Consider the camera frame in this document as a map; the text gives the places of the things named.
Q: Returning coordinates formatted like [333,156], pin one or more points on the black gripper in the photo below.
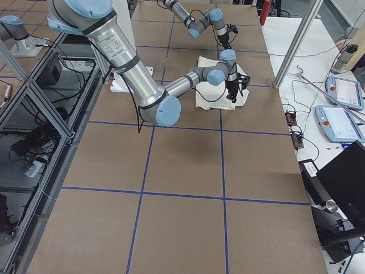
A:
[224,39]
[232,85]

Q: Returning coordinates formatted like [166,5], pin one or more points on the cream long-sleeve Twinkle shirt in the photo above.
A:
[212,94]

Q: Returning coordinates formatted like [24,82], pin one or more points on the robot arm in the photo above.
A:
[158,105]
[197,22]

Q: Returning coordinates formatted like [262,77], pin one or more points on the red cylinder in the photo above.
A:
[264,12]

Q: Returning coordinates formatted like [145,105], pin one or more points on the near blue teach pendant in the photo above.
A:
[337,125]

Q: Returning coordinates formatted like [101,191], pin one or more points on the blue teach pendant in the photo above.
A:
[347,92]
[337,125]

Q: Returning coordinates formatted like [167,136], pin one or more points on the far blue teach pendant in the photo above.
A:
[347,92]

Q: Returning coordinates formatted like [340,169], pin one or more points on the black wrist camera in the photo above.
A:
[243,80]
[232,28]

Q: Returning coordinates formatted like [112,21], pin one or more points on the aluminium frame post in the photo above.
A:
[299,36]

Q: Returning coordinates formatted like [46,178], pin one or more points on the white camera post base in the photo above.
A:
[138,77]

